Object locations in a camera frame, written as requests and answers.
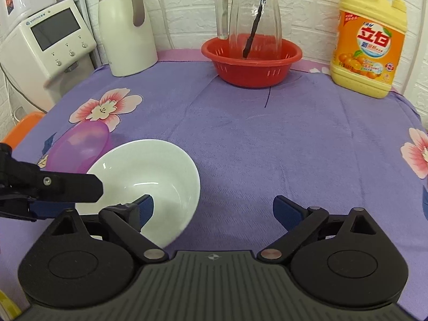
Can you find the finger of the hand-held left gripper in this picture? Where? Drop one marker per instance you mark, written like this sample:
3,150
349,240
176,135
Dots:
67,185
53,210

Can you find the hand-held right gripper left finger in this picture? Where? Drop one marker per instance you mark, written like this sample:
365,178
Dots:
145,208

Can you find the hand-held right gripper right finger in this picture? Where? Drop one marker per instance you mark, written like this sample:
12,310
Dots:
287,210

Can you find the white bowl with red pattern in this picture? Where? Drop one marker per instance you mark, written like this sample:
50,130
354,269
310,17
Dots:
150,170

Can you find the purple plastic bowl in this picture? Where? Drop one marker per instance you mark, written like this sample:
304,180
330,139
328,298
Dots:
77,147

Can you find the purple floral tablecloth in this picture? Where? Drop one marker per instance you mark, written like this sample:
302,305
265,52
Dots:
267,140

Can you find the orange stool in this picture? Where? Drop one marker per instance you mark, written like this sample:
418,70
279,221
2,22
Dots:
20,125

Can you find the white countertop water dispenser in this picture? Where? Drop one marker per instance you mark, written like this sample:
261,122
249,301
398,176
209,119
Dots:
30,70

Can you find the red plastic strainer basket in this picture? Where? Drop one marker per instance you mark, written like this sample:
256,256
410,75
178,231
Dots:
254,73

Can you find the white thermos jug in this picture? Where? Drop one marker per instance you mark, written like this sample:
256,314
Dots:
125,40

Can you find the yellow detergent bottle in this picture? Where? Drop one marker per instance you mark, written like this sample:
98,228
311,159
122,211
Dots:
367,50

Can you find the black stirring stick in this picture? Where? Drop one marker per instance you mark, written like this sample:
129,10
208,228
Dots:
254,30

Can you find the glass pitcher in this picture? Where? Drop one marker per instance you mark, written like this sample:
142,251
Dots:
271,16

